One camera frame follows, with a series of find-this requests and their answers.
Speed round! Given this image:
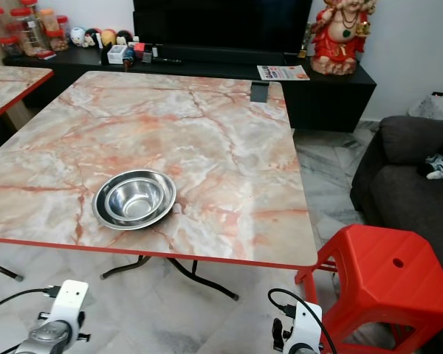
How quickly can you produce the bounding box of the white round plush toy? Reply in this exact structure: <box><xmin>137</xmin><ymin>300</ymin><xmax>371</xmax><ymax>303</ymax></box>
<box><xmin>70</xmin><ymin>28</ymin><xmax>87</xmax><ymax>47</ymax></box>

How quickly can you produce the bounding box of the white mesh bag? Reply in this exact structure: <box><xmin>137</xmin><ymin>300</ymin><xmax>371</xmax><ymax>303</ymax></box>
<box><xmin>408</xmin><ymin>92</ymin><xmax>443</xmax><ymax>122</ymax></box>

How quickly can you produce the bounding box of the red plastic stool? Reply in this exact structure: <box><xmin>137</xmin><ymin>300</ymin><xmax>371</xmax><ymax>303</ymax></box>
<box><xmin>295</xmin><ymin>223</ymin><xmax>443</xmax><ymax>354</ymax></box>

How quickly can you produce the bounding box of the small stainless steel bowl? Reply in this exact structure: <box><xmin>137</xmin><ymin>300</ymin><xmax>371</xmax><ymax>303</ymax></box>
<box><xmin>103</xmin><ymin>177</ymin><xmax>168</xmax><ymax>221</ymax></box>

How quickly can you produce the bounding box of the wide stainless steel bowl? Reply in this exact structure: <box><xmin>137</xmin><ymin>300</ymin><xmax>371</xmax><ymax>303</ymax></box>
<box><xmin>92</xmin><ymin>169</ymin><xmax>177</xmax><ymax>231</ymax></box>

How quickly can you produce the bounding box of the tall clear jar red lid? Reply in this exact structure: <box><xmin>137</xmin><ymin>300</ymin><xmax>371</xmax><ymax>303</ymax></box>
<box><xmin>11</xmin><ymin>9</ymin><xmax>42</xmax><ymax>56</ymax></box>

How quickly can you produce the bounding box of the small black stand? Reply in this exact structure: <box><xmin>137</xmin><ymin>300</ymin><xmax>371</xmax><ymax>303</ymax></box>
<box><xmin>250</xmin><ymin>81</ymin><xmax>270</xmax><ymax>103</ymax></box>

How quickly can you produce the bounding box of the black white plush toy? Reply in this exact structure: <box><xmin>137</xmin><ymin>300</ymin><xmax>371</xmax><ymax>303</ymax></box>
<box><xmin>419</xmin><ymin>144</ymin><xmax>443</xmax><ymax>187</ymax></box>

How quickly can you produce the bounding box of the small jar red lid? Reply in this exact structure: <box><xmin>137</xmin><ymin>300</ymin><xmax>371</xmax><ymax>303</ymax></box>
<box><xmin>0</xmin><ymin>37</ymin><xmax>23</xmax><ymax>58</ymax></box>

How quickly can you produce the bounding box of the white orange paper flyer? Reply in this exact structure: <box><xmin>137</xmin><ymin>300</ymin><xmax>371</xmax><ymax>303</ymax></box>
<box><xmin>257</xmin><ymin>65</ymin><xmax>311</xmax><ymax>81</ymax></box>

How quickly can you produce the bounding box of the red laughing Buddha statue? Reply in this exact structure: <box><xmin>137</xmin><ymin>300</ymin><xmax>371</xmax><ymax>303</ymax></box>
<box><xmin>309</xmin><ymin>0</ymin><xmax>377</xmax><ymax>76</ymax></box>

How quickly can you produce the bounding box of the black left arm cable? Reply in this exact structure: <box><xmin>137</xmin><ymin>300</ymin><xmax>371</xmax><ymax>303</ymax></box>
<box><xmin>0</xmin><ymin>286</ymin><xmax>64</xmax><ymax>354</ymax></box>

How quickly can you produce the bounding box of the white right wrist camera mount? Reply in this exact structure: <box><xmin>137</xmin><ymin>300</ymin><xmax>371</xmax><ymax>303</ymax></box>
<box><xmin>284</xmin><ymin>301</ymin><xmax>323</xmax><ymax>354</ymax></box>

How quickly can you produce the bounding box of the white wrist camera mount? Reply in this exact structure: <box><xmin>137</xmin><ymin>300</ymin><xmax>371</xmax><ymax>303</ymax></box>
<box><xmin>284</xmin><ymin>301</ymin><xmax>323</xmax><ymax>354</ymax></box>
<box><xmin>49</xmin><ymin>280</ymin><xmax>90</xmax><ymax>330</ymax></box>

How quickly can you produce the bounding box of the black metal table leg frame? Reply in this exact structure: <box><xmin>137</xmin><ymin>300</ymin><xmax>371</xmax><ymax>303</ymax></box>
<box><xmin>0</xmin><ymin>254</ymin><xmax>241</xmax><ymax>301</ymax></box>

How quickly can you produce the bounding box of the nut jar red lid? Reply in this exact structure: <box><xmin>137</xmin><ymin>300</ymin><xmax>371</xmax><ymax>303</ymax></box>
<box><xmin>48</xmin><ymin>31</ymin><xmax>69</xmax><ymax>52</ymax></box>

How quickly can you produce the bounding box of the dark grey fabric sofa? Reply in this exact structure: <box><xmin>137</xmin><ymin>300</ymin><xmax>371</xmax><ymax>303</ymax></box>
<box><xmin>351</xmin><ymin>116</ymin><xmax>443</xmax><ymax>255</ymax></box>

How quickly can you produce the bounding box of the small white box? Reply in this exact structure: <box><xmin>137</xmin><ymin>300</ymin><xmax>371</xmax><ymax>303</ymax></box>
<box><xmin>108</xmin><ymin>44</ymin><xmax>128</xmax><ymax>65</ymax></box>

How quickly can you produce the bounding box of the black flat screen television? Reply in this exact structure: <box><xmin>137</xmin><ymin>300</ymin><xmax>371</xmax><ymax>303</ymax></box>
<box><xmin>133</xmin><ymin>0</ymin><xmax>315</xmax><ymax>54</ymax></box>

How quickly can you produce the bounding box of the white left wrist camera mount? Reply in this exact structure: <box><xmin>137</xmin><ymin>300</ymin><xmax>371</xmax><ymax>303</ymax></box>
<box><xmin>49</xmin><ymin>280</ymin><xmax>90</xmax><ymax>330</ymax></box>

